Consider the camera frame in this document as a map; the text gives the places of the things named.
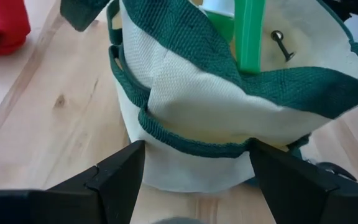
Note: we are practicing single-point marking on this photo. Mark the green and white spray bottle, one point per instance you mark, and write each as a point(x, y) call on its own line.
point(249, 37)

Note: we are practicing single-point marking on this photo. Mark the red gardening glove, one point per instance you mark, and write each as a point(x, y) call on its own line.
point(2, 28)

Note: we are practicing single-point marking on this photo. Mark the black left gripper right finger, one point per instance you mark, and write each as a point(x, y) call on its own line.
point(291, 193)

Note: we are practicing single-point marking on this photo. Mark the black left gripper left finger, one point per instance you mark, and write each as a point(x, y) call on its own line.
point(113, 186)

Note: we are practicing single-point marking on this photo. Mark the beige gardening bag green trim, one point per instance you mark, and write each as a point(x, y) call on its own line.
point(197, 102)

